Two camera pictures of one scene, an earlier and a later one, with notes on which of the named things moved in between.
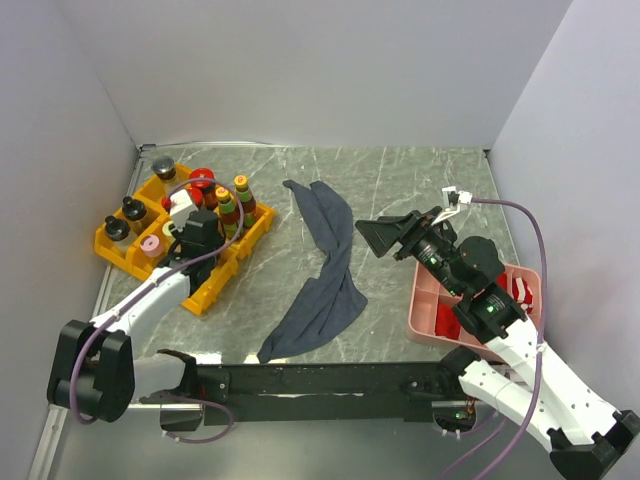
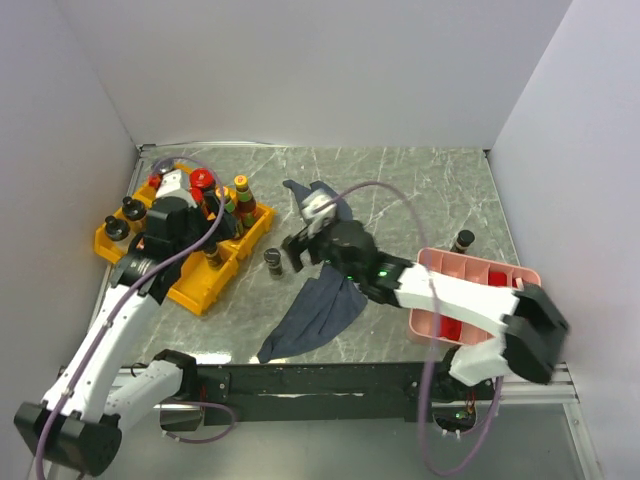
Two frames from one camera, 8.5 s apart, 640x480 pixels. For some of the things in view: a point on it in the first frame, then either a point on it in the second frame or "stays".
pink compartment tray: (432, 320) stays
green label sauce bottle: (245, 197) stays
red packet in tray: (447, 321) stays
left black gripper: (178, 235) → (214, 204)
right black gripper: (383, 232) → (294, 244)
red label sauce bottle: (228, 213) stays
